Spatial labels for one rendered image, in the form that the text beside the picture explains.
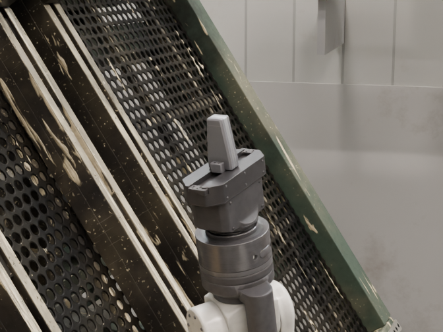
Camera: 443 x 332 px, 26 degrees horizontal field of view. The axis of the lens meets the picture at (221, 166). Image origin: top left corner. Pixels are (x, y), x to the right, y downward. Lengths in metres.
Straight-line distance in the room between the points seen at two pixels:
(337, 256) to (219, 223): 1.47
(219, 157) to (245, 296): 0.16
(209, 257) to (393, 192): 3.27
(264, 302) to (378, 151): 3.24
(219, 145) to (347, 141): 3.26
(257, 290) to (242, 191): 0.12
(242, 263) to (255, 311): 0.06
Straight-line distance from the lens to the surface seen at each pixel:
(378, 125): 4.30
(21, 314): 1.37
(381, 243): 4.42
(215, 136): 1.08
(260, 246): 1.11
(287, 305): 1.17
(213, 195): 1.05
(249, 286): 1.12
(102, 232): 1.69
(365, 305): 2.55
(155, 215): 1.83
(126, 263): 1.69
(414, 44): 4.25
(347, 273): 2.54
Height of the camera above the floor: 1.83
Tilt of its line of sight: 12 degrees down
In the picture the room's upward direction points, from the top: straight up
